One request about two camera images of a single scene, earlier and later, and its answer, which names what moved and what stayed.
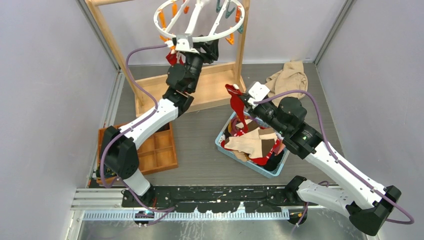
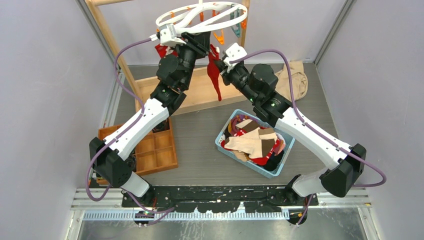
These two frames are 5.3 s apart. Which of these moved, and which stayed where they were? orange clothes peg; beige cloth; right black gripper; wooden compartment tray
Moved: orange clothes peg; right black gripper
Stayed: beige cloth; wooden compartment tray
